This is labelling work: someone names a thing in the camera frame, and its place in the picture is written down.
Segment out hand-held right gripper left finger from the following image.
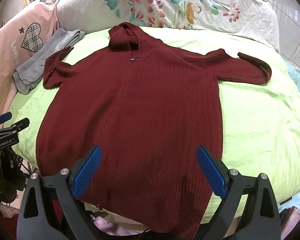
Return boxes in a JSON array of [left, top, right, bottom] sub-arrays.
[[16, 145, 108, 240]]

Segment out grey folded garment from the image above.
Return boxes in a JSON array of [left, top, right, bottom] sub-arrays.
[[13, 28, 85, 95]]

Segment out pink heart print pillow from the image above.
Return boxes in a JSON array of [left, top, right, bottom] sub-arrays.
[[0, 0, 60, 120]]

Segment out plaid cloth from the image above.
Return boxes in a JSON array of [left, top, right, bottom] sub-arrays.
[[0, 204, 19, 218]]

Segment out pale pink cloth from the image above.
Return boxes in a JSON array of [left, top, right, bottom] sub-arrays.
[[94, 216, 133, 237]]

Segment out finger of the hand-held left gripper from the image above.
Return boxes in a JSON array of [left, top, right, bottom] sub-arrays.
[[0, 112, 12, 129], [4, 117, 30, 136]]

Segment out light green bed sheet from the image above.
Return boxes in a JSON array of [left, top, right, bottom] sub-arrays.
[[6, 26, 300, 227]]

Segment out white floral quilt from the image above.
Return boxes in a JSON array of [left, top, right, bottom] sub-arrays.
[[56, 0, 282, 53]]

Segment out maroon knitted hooded sweater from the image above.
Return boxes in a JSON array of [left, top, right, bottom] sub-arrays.
[[36, 22, 272, 238]]

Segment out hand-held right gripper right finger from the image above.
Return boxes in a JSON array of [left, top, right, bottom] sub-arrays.
[[196, 145, 282, 240]]

